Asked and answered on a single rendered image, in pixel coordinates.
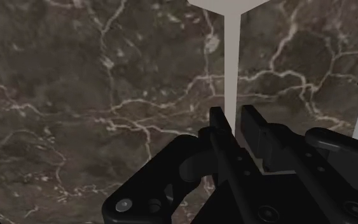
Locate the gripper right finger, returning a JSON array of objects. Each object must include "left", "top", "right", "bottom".
[{"left": 240, "top": 104, "right": 358, "bottom": 224}]

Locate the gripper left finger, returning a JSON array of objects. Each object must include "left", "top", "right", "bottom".
[{"left": 101, "top": 106, "right": 270, "bottom": 224}]

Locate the pale grey T-shaped object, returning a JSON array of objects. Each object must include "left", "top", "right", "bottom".
[{"left": 186, "top": 0, "right": 288, "bottom": 175}]

